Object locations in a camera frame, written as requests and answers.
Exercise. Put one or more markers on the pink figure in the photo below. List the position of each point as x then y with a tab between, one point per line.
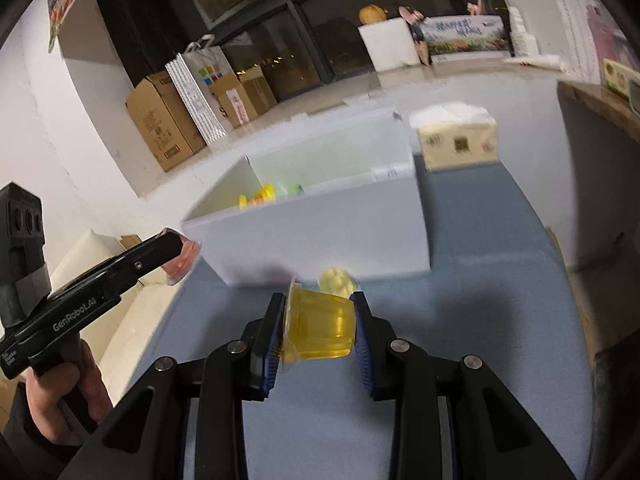
476	6
411	15

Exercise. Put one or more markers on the white paper roll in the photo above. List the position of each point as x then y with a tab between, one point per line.
537	61

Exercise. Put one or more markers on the pink jelly cup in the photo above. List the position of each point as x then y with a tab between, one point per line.
187	255

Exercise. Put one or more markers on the large brown cardboard box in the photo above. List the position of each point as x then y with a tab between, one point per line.
160	120

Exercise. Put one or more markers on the pale wall poster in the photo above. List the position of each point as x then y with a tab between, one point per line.
607	40

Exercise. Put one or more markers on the person's left hand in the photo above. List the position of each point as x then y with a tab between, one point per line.
65	400

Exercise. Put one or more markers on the yellow jelly cup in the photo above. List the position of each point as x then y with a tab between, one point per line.
320	325

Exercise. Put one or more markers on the yellow pomelo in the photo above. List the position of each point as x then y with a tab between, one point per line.
371	13

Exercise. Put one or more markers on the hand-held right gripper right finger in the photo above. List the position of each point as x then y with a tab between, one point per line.
362	345

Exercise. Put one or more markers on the person's left forearm dark sleeve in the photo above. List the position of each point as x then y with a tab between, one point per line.
20	445

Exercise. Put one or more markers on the white foam pieces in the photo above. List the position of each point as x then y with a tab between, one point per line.
524	35

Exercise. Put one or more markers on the grey-blue tablecloth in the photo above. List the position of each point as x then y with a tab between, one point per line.
475	285

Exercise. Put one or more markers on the wooden counter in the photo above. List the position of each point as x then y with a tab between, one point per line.
595	160

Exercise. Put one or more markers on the pale jelly cup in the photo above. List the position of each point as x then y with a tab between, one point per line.
337	281

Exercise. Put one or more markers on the open brown cardboard box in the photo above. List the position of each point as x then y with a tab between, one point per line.
245	97

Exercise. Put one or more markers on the landscape printed box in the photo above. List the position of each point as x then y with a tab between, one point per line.
465	35

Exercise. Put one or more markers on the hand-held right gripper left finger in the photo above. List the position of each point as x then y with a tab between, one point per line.
272	345

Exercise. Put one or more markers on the dotted white paper bag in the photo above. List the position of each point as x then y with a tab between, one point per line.
200	90

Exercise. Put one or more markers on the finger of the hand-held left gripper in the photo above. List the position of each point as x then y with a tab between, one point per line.
147	257

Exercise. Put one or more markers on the beige tissue pack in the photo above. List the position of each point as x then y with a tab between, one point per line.
457	145

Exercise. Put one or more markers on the white cardboard box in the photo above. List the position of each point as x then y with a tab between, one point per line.
325	230

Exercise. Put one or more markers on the white foam box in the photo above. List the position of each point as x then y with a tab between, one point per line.
390	45

